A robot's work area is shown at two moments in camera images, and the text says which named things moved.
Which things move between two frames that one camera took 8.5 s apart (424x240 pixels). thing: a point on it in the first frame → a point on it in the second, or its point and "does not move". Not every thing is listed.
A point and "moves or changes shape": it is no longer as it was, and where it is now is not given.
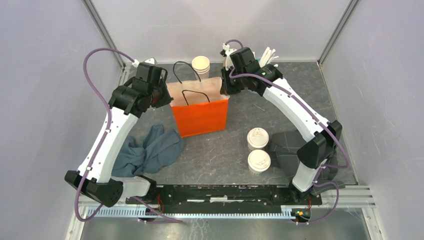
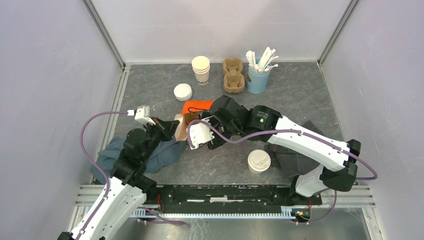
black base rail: x=232 y=195 does not move
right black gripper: x=226 y=88 → x=218 y=140
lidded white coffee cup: x=258 y=160 does not move
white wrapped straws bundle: x=268 y=57 does not move
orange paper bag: x=199 y=106 moves or changes shape
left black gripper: x=167 y=98 → x=167 y=128
